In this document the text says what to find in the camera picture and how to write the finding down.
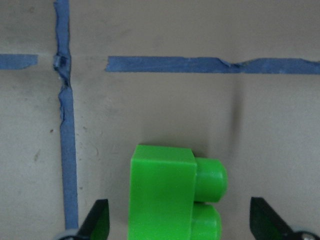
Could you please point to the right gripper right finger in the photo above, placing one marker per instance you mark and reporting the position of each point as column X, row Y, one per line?
column 266, row 224

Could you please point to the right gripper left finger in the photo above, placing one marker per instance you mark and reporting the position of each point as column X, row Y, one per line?
column 96, row 225

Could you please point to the green toy block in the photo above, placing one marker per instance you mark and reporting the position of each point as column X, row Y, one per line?
column 172, row 193

